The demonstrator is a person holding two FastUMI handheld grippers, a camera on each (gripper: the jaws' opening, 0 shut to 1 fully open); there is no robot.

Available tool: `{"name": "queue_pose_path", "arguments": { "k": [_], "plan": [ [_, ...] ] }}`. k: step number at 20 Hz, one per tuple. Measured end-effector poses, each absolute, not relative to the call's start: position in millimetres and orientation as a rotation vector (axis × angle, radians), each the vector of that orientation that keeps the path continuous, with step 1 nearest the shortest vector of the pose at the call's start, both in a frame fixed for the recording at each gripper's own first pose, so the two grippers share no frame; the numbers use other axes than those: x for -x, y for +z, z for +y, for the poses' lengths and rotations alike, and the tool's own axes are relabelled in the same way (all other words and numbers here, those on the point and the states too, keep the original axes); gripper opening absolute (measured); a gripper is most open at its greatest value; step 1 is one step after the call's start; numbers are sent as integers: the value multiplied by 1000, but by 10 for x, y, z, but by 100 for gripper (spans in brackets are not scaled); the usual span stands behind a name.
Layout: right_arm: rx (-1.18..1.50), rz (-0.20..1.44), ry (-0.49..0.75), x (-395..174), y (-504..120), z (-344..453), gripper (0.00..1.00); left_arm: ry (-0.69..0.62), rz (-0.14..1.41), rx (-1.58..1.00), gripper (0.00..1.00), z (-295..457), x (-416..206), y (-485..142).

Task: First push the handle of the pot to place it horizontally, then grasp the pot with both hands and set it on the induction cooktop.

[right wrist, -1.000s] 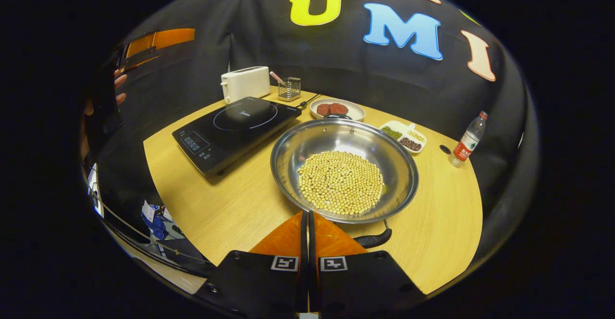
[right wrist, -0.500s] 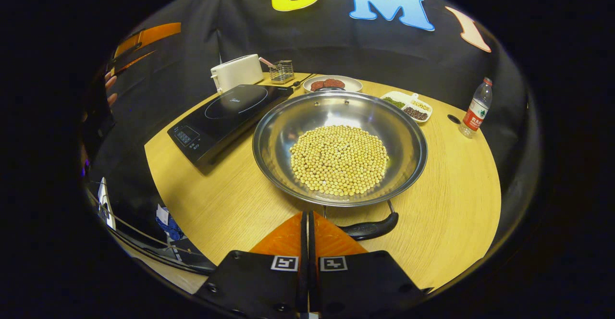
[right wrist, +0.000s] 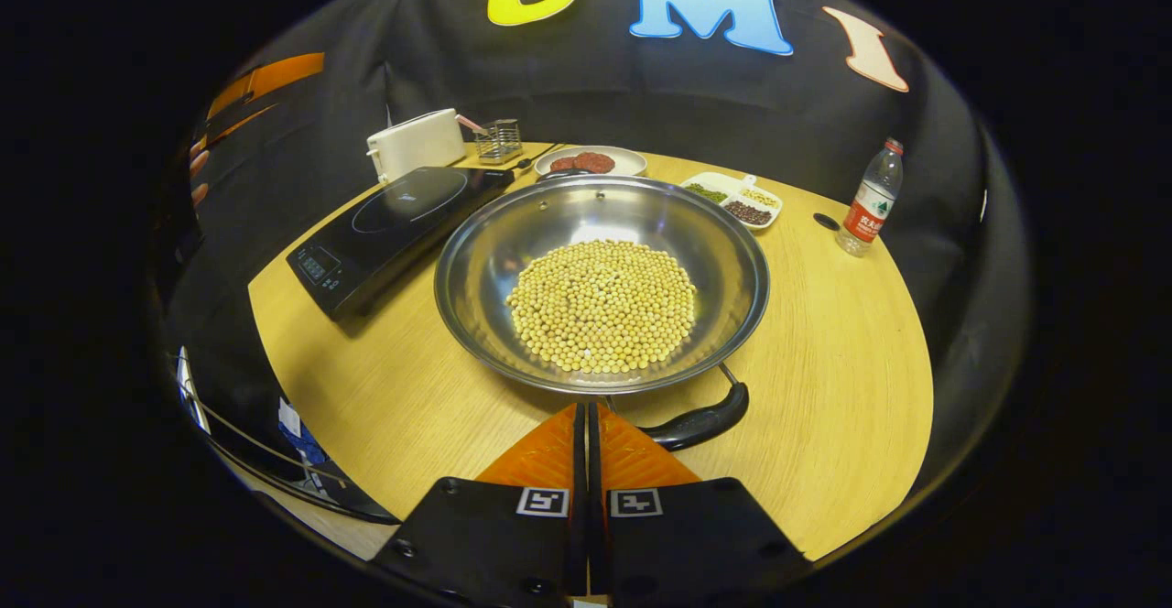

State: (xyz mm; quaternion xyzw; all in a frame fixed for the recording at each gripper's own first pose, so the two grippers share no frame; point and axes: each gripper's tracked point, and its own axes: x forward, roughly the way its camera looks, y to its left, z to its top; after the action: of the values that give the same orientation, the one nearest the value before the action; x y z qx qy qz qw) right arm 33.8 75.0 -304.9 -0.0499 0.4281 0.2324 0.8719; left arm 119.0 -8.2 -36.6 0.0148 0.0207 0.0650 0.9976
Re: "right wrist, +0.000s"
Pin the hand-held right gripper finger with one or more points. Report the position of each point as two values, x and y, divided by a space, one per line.
580 461
595 471

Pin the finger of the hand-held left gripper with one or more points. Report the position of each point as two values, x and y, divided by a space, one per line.
275 77
240 124

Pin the pile of soybeans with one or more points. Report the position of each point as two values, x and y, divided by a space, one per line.
600 306

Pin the black induction cooktop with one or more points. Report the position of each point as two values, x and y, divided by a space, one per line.
394 223

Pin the stainless steel pot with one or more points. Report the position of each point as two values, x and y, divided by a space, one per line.
568 214

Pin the white toaster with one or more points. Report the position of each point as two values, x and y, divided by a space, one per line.
417 143

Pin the pink striped straw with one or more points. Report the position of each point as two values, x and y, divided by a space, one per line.
469 123

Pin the blue cloth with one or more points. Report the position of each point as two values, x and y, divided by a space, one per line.
307 448

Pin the black backdrop cloth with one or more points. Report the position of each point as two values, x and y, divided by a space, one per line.
549 86

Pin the pile of green mung beans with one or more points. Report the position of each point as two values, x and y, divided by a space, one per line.
707 193

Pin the red meat patty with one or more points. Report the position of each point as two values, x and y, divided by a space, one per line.
562 165
595 162

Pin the pile of dark red beans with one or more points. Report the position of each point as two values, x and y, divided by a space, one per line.
749 213

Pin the white round plate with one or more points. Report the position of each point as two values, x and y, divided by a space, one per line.
632 164

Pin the small heap of yellow beans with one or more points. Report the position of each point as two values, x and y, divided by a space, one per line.
760 197

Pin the white divided dish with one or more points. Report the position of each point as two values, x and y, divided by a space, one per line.
753 182

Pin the black table grommet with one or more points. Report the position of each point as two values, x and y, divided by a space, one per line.
827 221

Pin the clear plastic water bottle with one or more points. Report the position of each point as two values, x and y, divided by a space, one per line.
870 210

